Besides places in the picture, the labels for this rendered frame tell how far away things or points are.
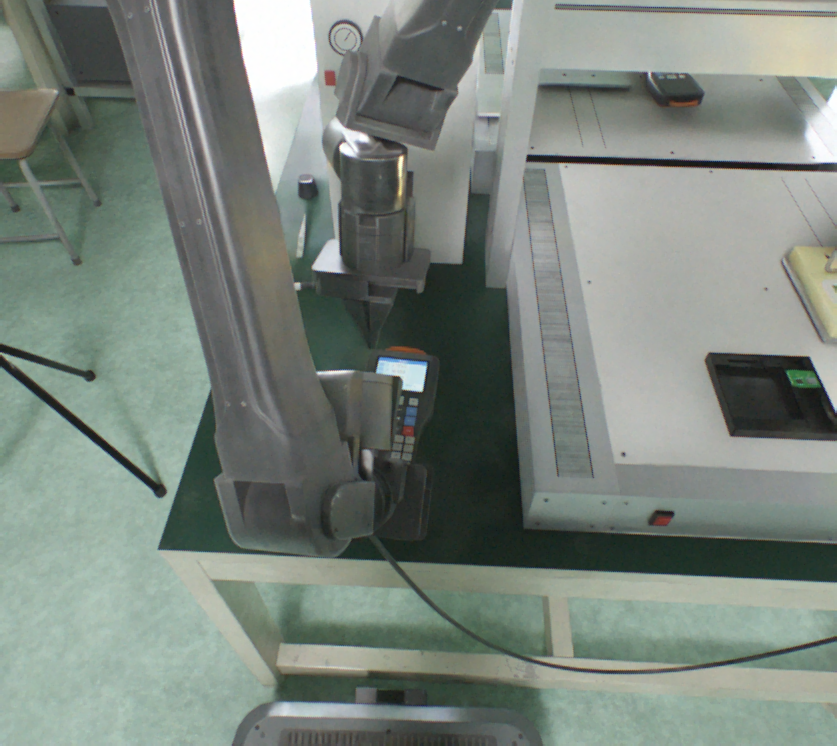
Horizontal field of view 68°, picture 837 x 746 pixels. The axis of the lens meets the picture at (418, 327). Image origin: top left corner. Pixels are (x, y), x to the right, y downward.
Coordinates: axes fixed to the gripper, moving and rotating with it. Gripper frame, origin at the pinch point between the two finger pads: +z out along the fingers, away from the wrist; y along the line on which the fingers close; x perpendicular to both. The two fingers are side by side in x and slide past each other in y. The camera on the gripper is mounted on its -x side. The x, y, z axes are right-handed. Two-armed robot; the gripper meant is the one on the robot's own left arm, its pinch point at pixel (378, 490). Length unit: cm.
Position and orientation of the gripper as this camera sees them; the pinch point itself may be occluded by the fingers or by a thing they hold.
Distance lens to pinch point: 66.7
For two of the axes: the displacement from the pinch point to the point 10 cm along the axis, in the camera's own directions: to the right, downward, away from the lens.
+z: 0.6, 2.1, 9.8
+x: -1.2, 9.7, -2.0
